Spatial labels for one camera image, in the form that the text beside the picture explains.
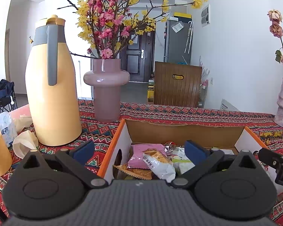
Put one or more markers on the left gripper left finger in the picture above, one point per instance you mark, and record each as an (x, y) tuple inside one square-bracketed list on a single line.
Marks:
[(47, 186)]

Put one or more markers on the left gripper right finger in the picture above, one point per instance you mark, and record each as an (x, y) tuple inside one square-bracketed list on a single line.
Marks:
[(232, 187)]

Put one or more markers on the pink snack packet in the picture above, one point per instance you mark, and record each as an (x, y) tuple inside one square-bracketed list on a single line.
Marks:
[(138, 150)]

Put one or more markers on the long green white bar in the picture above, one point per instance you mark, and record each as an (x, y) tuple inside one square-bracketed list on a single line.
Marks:
[(180, 161)]

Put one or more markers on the red silver snack bag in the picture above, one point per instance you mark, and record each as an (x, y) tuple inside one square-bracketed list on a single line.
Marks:
[(170, 147)]

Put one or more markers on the orange cracker packet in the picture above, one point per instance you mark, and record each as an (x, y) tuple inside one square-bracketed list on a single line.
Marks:
[(144, 174)]

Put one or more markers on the fallen yellow petals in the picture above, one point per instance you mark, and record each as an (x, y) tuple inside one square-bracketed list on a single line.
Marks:
[(268, 137)]

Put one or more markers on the beige paper cone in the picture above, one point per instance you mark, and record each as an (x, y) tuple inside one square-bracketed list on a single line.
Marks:
[(25, 142)]

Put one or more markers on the pumpkin oat cracker packet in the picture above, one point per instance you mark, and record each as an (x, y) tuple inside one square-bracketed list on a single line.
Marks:
[(160, 165)]

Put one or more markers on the wet wipes pack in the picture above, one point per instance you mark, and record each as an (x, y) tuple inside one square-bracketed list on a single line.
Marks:
[(7, 128)]

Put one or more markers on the black bag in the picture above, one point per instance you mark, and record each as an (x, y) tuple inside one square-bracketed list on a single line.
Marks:
[(8, 100)]

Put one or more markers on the yellow thermos jug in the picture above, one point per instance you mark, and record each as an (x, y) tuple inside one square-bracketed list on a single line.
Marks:
[(51, 85)]

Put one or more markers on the red cardboard snack box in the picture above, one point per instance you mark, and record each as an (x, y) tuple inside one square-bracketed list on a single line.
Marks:
[(133, 131)]

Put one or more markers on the wooden chair back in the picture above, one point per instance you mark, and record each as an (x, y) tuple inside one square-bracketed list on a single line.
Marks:
[(176, 84)]

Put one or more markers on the dried pink roses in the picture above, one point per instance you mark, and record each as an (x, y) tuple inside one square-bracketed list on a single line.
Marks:
[(275, 17)]

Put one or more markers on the grey refrigerator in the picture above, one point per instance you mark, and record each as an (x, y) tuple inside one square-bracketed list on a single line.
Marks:
[(178, 41)]

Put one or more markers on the dark brown entry door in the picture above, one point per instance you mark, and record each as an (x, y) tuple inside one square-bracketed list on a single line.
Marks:
[(137, 58)]

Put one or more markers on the pink yellow blossom branches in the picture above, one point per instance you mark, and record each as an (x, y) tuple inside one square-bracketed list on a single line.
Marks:
[(109, 25)]

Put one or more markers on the pink ring glass vase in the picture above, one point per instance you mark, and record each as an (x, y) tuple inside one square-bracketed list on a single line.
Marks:
[(106, 78)]

